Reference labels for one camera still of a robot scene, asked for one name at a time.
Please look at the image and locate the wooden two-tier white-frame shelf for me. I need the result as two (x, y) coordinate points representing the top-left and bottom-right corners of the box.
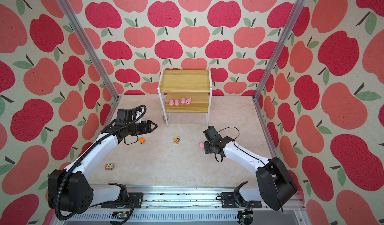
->
(157, 69), (213, 125)

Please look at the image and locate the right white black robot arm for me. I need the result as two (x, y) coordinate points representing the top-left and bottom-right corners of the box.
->
(203, 126), (298, 211)

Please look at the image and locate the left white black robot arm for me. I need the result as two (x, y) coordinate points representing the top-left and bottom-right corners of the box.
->
(49, 105), (158, 225)

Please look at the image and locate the multicolour toy car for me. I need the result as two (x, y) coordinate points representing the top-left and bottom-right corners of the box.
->
(174, 136), (180, 144)

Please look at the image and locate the pink green toy car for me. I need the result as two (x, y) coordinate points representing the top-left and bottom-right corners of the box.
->
(105, 164), (115, 171)

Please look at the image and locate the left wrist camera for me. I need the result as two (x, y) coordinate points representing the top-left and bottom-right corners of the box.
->
(133, 107), (145, 123)

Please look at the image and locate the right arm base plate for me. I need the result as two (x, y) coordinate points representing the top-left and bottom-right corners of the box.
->
(216, 193), (263, 210)

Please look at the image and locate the black corrugated cable conduit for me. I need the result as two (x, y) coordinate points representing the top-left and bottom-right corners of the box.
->
(54, 104), (148, 221)

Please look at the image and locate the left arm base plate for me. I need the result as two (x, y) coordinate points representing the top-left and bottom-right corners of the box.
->
(101, 193), (144, 210)

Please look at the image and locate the front aluminium rail frame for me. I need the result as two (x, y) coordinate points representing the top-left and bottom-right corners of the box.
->
(50, 186), (311, 225)

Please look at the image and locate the left aluminium frame post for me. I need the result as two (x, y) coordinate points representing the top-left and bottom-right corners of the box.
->
(56, 0), (120, 103)

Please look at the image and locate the aluminium frame post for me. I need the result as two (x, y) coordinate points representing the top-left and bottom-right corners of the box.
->
(253, 0), (307, 105)
(56, 0), (120, 103)

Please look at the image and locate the right aluminium frame post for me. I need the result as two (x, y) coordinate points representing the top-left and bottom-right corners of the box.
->
(253, 0), (307, 105)

